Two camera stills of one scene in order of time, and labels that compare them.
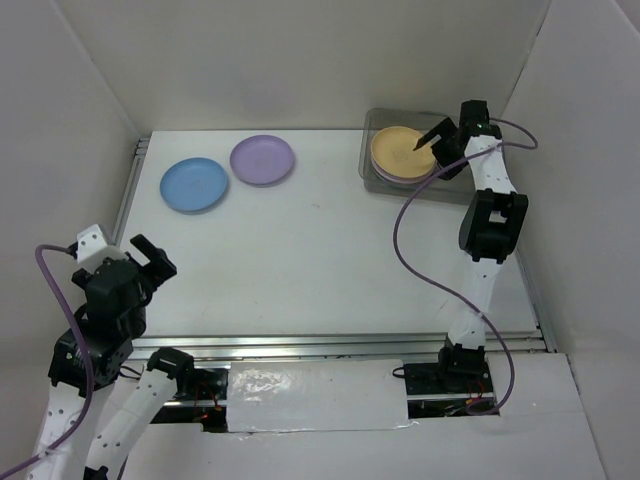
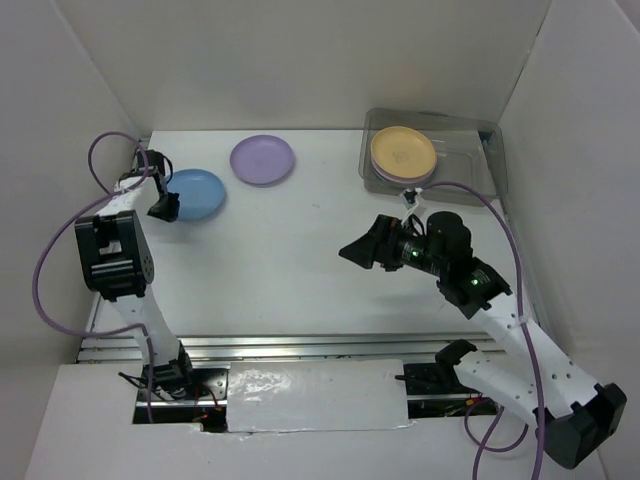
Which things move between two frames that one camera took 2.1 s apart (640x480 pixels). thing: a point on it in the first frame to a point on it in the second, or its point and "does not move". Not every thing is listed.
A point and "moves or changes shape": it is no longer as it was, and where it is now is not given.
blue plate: x=193 y=184 moves or changes shape
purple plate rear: x=262 y=159 does not move
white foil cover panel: x=299 y=396 does not move
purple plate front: x=397 y=179 does not move
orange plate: x=393 y=153 does not move
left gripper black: x=160 y=267 to x=171 y=213
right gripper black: x=444 y=128 to x=377 y=244
